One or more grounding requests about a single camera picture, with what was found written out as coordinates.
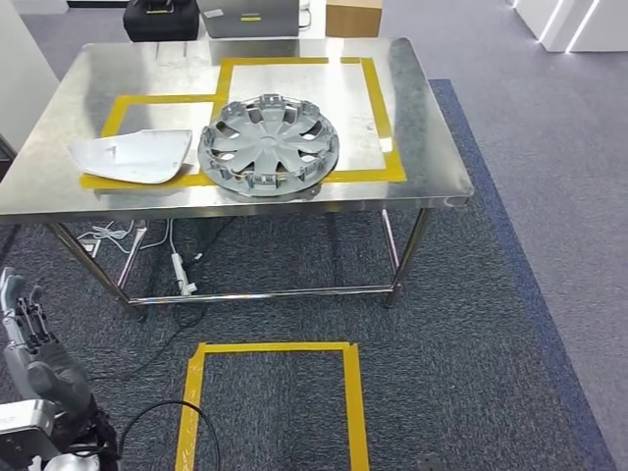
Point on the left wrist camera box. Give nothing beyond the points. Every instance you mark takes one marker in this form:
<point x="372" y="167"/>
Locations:
<point x="24" y="432"/>

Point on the silver laptop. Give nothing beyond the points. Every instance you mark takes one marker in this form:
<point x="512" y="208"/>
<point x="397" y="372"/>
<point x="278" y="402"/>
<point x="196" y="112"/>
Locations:
<point x="250" y="23"/>

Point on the stainless steel workbench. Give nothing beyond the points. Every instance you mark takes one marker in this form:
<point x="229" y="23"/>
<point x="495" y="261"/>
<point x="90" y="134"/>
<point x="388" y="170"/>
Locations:
<point x="426" y="130"/>

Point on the large yellow bench tape outline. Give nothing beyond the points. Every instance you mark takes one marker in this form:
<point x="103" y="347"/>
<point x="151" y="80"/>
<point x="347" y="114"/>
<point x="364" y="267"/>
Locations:
<point x="383" y="110"/>

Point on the white power strip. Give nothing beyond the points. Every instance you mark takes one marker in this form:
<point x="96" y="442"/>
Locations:
<point x="181" y="273"/>

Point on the grey wheel hubcap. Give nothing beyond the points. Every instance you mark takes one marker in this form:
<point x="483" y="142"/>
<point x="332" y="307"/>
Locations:
<point x="269" y="146"/>

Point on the white cabinet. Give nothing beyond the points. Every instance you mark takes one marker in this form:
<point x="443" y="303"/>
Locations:
<point x="20" y="71"/>

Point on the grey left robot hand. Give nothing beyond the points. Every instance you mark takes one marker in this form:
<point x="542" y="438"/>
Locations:
<point x="53" y="377"/>

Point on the brown cardboard box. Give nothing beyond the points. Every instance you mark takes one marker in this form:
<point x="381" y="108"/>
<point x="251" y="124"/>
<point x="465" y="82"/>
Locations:
<point x="353" y="19"/>

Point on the dark robot base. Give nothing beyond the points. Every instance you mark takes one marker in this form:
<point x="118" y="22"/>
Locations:
<point x="429" y="463"/>

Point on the white car mirror cover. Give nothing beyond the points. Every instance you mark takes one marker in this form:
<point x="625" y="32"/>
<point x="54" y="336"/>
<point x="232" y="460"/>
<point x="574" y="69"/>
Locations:
<point x="132" y="156"/>

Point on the black carry case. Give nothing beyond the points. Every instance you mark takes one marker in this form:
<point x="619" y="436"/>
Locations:
<point x="161" y="26"/>

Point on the yellow floor tape square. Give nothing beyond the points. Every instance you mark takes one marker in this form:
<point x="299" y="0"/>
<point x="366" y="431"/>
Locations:
<point x="355" y="416"/>

